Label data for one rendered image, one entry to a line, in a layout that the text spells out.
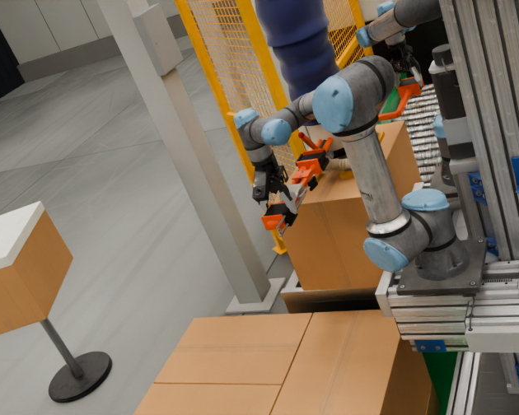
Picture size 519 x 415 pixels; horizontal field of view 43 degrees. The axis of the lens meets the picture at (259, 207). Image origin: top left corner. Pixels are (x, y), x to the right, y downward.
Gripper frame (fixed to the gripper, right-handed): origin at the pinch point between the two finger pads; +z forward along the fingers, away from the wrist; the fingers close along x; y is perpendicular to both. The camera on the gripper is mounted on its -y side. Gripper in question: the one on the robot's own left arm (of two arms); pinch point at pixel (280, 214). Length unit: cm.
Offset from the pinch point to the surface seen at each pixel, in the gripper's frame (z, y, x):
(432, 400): 110, 25, -20
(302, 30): -42, 51, -5
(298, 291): 60, 36, 27
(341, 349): 66, 8, 2
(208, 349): 66, 9, 62
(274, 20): -48, 49, 2
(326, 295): 62, 36, 15
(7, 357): 122, 59, 276
